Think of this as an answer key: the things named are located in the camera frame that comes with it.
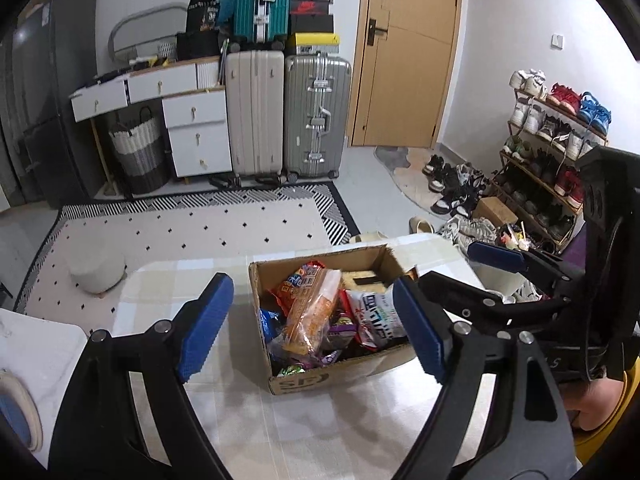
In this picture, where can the black and white rug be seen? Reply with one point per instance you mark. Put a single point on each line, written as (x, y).
(200, 225)

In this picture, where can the white trash bin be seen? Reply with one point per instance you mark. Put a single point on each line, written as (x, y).
(495, 280)

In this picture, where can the woven laundry basket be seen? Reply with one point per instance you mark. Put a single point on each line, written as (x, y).
(140, 160)

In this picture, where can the blue cookie packet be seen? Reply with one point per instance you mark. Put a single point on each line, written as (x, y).
(269, 327)

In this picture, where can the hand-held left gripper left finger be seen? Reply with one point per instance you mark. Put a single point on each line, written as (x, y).
(205, 330)

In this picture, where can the white marble side table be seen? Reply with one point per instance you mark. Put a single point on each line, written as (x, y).
(45, 360)

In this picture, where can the round grey stool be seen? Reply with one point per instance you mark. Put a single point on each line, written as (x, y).
(97, 272)

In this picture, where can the red and black shoe box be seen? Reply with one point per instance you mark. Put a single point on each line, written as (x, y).
(310, 6)

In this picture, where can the grey refrigerator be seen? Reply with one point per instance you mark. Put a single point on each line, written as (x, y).
(55, 110)

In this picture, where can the oval metal frame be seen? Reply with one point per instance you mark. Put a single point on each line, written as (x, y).
(145, 12)

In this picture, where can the teal suitcase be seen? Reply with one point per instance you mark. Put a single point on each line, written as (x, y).
(245, 0)

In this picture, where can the plain black shoe box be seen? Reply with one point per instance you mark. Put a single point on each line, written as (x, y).
(310, 25)

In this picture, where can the wooden door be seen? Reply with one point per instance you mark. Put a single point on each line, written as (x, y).
(405, 85)

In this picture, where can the dark glass cabinet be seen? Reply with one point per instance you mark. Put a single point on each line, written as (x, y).
(7, 135)

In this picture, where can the brown cardboard box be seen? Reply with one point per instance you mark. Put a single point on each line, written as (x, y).
(300, 382)

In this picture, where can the scattered shoes pile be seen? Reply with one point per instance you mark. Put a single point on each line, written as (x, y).
(450, 185)

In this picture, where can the grey door mat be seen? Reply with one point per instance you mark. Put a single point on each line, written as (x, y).
(395, 157)

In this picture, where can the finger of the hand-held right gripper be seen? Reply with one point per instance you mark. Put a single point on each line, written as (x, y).
(500, 310)
(495, 256)

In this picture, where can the wooden shoe rack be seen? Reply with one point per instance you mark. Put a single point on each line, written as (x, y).
(505, 160)

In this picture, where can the checkered tablecloth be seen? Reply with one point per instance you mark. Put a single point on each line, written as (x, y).
(300, 435)

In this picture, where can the beige suitcase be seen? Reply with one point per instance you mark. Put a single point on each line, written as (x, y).
(255, 120)

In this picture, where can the purple bag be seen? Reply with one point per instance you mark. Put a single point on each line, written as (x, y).
(579, 245)

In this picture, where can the red and blue snack packet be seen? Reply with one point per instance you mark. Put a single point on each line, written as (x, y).
(295, 282)

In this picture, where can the black slippers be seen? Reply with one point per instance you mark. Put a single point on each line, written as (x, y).
(222, 181)

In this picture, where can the beige bread packet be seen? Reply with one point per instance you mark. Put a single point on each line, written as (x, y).
(365, 282)

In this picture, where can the white striped sneaker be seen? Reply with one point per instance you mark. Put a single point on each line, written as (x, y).
(530, 291)

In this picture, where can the white light switch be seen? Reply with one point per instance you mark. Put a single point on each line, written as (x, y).
(557, 41)

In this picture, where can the white ribbed container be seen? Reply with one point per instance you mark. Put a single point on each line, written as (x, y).
(167, 51)

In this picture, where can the yellow shoe box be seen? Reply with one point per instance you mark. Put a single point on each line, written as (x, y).
(315, 44)

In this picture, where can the black tote box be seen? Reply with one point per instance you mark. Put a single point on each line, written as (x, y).
(197, 45)

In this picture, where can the beige plate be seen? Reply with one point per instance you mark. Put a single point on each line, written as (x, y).
(32, 410)

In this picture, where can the beige slipper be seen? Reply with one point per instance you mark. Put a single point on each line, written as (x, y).
(422, 225)
(370, 236)

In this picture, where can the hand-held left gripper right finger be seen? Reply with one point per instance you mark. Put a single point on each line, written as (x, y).
(420, 330)

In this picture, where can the white desk with drawers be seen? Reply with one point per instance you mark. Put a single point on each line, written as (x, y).
(197, 135)

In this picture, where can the silver suitcase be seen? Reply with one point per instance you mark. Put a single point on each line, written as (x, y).
(300, 120)

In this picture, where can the small plain cardboard box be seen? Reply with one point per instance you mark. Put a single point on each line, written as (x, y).
(495, 210)

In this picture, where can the black printed bag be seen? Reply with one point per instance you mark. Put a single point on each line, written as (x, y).
(202, 10)

